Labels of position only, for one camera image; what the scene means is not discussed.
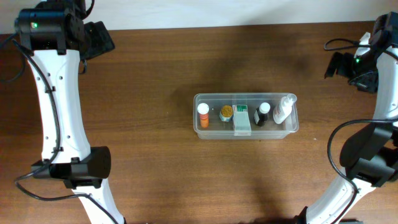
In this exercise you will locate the white spray bottle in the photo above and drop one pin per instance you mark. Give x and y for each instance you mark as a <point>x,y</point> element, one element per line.
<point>284,108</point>

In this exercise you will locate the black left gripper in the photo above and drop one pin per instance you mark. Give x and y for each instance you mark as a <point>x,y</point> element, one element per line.
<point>103,41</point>

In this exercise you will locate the white green medicine box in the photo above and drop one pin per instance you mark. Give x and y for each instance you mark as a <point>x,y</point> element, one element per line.
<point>241,121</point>

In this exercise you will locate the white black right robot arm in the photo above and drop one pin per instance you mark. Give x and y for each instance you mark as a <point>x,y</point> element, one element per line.
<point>366,163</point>

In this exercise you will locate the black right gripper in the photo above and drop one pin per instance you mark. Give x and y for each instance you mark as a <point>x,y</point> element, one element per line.
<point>370,84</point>

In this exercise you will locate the clear plastic container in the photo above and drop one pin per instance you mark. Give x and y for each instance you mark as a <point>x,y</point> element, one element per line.
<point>224,130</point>

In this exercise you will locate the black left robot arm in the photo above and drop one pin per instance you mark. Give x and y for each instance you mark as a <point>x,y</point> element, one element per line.
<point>57,42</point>

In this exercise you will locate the small jar gold lid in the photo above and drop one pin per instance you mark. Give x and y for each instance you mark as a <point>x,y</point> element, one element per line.
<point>226,113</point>

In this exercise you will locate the dark bottle white cap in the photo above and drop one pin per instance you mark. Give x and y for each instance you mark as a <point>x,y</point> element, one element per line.
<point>261,114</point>

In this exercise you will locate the orange tablet tube white cap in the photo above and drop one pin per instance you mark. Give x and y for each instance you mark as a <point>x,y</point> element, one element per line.
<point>203,110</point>

